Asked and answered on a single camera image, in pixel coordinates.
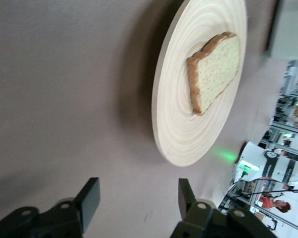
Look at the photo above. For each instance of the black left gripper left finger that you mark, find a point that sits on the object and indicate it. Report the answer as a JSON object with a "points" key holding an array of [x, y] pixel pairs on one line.
{"points": [[88, 200]]}

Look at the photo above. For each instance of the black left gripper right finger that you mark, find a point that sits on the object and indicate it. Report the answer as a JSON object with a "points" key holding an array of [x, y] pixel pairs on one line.
{"points": [[187, 205]]}

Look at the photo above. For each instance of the round pale wooden plate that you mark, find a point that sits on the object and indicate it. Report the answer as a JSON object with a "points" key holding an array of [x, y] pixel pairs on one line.
{"points": [[178, 129]]}

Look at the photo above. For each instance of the brown-crusted toast slice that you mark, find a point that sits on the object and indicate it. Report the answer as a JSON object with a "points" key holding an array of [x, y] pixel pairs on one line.
{"points": [[213, 72]]}

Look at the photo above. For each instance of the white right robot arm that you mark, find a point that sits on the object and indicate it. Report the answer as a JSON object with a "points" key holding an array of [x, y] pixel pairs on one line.
{"points": [[253, 153]]}

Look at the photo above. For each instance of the person in red shirt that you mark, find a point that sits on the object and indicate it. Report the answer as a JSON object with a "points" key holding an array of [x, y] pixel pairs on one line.
{"points": [[269, 203]]}

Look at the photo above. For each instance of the beige chrome two-slot toaster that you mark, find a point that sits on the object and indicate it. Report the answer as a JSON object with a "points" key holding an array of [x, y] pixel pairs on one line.
{"points": [[290, 29]]}

